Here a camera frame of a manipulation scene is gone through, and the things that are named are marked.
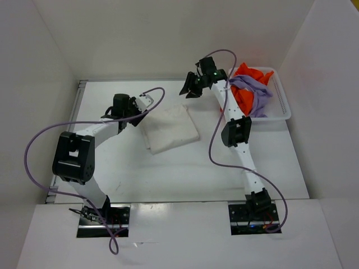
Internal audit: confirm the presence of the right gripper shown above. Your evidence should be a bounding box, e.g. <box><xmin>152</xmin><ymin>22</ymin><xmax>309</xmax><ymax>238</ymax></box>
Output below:
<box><xmin>179</xmin><ymin>71</ymin><xmax>208</xmax><ymax>99</ymax></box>

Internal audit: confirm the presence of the white t shirt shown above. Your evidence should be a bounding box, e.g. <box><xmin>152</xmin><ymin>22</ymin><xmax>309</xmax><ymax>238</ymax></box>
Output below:
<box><xmin>139</xmin><ymin>104</ymin><xmax>200</xmax><ymax>155</ymax></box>

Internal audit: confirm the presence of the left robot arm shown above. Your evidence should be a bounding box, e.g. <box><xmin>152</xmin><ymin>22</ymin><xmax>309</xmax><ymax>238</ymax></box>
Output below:
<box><xmin>52</xmin><ymin>94</ymin><xmax>154</xmax><ymax>224</ymax></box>

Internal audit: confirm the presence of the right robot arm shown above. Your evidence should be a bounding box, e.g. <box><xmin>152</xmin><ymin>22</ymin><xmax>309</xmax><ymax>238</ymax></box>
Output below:
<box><xmin>180</xmin><ymin>57</ymin><xmax>271</xmax><ymax>221</ymax></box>

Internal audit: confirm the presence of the orange t shirt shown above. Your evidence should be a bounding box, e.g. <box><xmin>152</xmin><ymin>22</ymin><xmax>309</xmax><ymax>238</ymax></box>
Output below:
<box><xmin>229</xmin><ymin>62</ymin><xmax>274</xmax><ymax>118</ymax></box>

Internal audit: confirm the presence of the purple t shirt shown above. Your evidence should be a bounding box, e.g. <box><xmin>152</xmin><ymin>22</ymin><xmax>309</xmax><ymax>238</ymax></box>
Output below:
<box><xmin>229</xmin><ymin>75</ymin><xmax>273</xmax><ymax>118</ymax></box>

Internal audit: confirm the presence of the white plastic basket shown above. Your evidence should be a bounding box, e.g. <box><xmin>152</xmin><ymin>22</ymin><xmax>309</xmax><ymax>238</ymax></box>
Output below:
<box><xmin>227</xmin><ymin>66</ymin><xmax>292</xmax><ymax>123</ymax></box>

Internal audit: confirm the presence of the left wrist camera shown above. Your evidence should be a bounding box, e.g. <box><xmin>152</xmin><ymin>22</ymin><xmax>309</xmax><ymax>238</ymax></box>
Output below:
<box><xmin>135</xmin><ymin>94</ymin><xmax>154</xmax><ymax>113</ymax></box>

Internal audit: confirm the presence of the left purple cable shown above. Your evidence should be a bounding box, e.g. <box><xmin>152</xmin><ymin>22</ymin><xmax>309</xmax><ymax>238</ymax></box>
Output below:
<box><xmin>24</xmin><ymin>87</ymin><xmax>165</xmax><ymax>255</ymax></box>

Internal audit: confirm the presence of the aluminium table edge rail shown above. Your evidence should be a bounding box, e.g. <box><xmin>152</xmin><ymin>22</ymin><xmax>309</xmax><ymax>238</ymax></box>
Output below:
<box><xmin>44</xmin><ymin>80</ymin><xmax>89</xmax><ymax>204</ymax></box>

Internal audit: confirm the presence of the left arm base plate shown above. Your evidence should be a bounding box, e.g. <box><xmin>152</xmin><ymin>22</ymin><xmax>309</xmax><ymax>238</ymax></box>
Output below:
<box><xmin>74</xmin><ymin>204</ymin><xmax>131</xmax><ymax>238</ymax></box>

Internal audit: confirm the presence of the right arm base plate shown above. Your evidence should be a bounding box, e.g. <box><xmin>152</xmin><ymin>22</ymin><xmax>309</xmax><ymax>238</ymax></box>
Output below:
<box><xmin>228</xmin><ymin>202</ymin><xmax>282</xmax><ymax>235</ymax></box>

